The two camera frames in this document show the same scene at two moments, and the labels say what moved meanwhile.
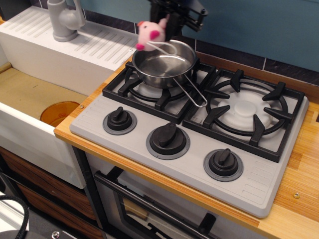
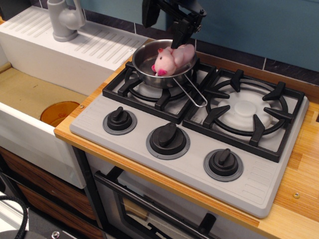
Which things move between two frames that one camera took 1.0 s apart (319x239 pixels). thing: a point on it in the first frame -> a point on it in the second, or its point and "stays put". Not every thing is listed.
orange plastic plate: x=55 y=113 stays put
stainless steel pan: x=166 y=66 stays put
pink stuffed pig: x=151 y=35 -> x=167 y=61
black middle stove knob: x=168 y=142 stays put
